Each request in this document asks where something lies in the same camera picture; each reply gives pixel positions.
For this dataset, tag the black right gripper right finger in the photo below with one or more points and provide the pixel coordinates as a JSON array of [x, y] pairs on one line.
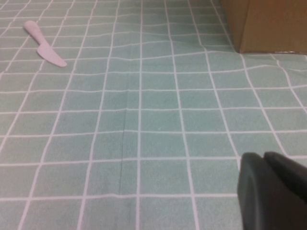
[[287, 171]]

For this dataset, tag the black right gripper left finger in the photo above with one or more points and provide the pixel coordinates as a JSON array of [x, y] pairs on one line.
[[261, 198]]

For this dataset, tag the brown cardboard box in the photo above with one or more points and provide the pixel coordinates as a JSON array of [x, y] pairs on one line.
[[268, 24]]

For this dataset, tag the green checked tablecloth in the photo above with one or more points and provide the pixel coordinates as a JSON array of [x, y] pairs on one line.
[[144, 131]]

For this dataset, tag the pink plastic knife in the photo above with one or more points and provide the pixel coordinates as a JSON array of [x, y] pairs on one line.
[[45, 50]]

